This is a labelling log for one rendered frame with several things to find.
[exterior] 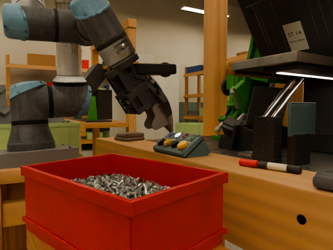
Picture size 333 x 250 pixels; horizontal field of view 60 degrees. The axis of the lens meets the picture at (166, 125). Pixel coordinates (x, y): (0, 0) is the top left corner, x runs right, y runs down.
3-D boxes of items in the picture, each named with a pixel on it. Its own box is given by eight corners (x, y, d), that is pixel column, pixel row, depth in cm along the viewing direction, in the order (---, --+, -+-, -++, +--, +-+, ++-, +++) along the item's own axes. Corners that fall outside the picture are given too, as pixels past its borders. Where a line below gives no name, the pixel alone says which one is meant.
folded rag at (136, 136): (123, 141, 111) (123, 134, 111) (113, 140, 117) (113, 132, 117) (145, 140, 117) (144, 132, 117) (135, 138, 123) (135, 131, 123)
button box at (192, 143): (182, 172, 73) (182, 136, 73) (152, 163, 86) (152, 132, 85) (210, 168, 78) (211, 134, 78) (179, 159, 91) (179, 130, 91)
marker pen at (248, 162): (302, 173, 56) (303, 165, 56) (300, 174, 55) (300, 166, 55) (241, 164, 65) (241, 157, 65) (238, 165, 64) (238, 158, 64)
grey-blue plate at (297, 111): (292, 166, 63) (294, 101, 62) (284, 165, 64) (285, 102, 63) (316, 162, 68) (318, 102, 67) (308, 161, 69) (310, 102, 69)
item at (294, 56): (296, 67, 52) (297, 50, 52) (230, 76, 65) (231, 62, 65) (387, 79, 73) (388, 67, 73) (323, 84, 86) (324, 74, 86)
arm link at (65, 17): (53, 13, 72) (58, 2, 62) (98, 18, 77) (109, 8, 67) (54, 45, 73) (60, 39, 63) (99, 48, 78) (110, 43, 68)
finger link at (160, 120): (158, 143, 71) (139, 112, 68) (174, 128, 74) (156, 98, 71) (165, 144, 69) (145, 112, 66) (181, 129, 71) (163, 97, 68)
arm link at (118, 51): (118, 38, 68) (133, 31, 62) (128, 55, 70) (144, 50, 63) (92, 54, 65) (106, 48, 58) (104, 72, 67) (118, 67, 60)
